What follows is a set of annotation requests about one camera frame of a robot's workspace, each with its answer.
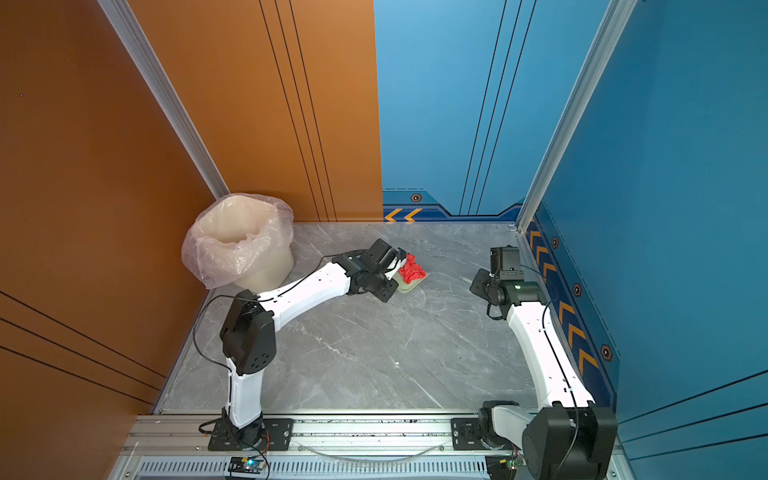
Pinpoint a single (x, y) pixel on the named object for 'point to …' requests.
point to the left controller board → (246, 465)
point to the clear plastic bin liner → (235, 234)
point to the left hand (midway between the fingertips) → (392, 284)
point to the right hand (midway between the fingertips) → (479, 282)
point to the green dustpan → (404, 287)
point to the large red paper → (411, 271)
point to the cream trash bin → (266, 278)
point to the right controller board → (501, 467)
